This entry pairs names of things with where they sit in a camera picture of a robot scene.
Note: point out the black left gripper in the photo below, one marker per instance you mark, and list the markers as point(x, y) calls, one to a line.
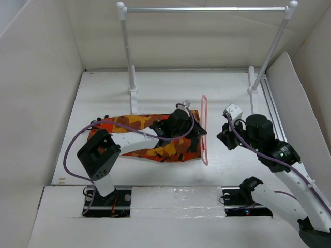
point(196, 132)

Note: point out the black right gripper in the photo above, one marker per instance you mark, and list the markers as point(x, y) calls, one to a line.
point(225, 136)

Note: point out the orange camouflage trousers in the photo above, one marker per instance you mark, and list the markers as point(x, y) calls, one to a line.
point(181, 150)

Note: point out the pink clothes hanger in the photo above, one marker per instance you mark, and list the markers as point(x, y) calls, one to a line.
point(203, 139)

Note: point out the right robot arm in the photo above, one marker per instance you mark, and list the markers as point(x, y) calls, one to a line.
point(307, 210)

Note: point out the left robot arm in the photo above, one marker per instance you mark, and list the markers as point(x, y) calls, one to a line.
point(101, 151)

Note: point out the white foam block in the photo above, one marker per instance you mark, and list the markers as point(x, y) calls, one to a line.
point(177, 202)

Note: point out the white clothes rack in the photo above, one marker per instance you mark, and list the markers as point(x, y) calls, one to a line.
point(197, 38)

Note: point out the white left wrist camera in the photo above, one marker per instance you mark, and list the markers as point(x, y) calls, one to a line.
point(186, 104)

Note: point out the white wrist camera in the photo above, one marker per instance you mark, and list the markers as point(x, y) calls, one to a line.
point(233, 112)
point(186, 104)

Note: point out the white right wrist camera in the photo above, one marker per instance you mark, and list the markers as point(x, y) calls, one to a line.
point(233, 112)

